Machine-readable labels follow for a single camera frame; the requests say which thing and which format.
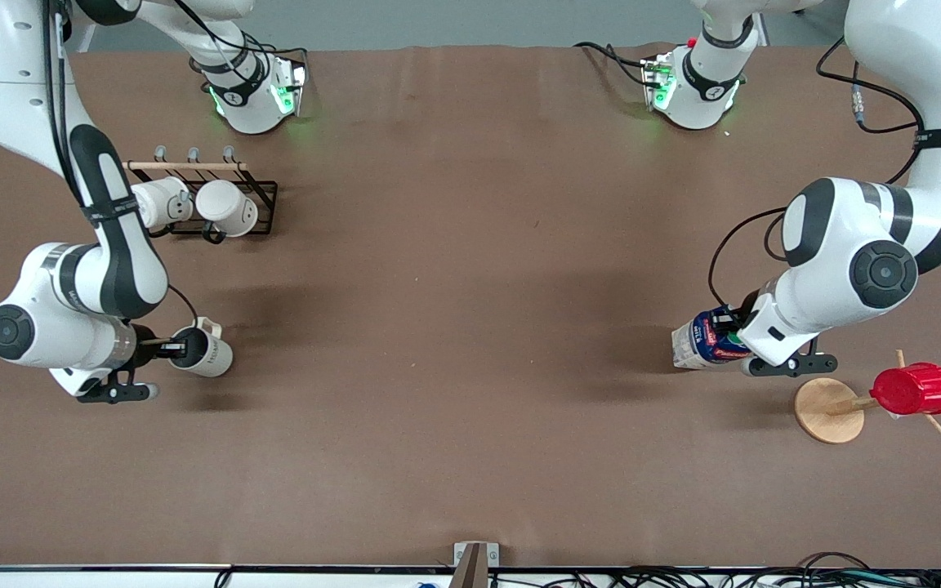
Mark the metal table edge bracket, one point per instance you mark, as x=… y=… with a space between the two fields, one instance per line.
x=474 y=563

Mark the white mug with flat base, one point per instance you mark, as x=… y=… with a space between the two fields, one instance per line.
x=162 y=202

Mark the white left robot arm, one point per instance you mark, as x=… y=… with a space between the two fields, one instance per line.
x=846 y=237

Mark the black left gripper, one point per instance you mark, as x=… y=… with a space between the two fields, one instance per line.
x=749 y=308

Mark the blue white milk carton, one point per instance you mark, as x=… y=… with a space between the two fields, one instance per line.
x=695 y=347

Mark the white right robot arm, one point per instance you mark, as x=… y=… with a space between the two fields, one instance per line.
x=111 y=245

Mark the grey ceramic mug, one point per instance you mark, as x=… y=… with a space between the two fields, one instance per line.
x=213 y=355

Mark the wooden mug tree stand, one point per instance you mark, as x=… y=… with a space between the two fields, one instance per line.
x=826 y=412

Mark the red plastic cup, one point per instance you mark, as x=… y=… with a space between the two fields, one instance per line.
x=916 y=389

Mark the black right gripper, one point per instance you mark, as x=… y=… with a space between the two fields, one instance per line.
x=144 y=345

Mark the green lit right base panel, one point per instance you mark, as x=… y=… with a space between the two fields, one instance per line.
x=289 y=88

